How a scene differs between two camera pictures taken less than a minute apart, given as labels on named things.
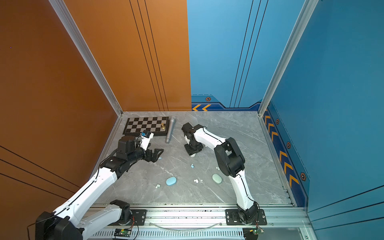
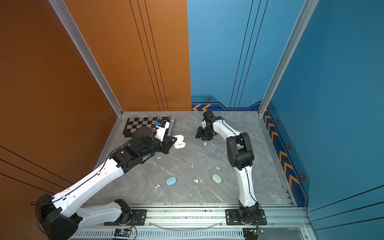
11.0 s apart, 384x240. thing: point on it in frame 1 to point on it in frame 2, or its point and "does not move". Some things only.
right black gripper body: x=193 y=148 to x=205 y=134
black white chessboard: x=158 y=125 does not move
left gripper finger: x=156 y=150 to x=173 y=138
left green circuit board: x=124 y=232 does not move
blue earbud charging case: x=171 y=181 does not move
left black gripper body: x=147 y=155 to x=164 y=145
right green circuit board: x=256 y=230 does not move
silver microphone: x=172 y=122 does not move
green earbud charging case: x=217 y=178 does not move
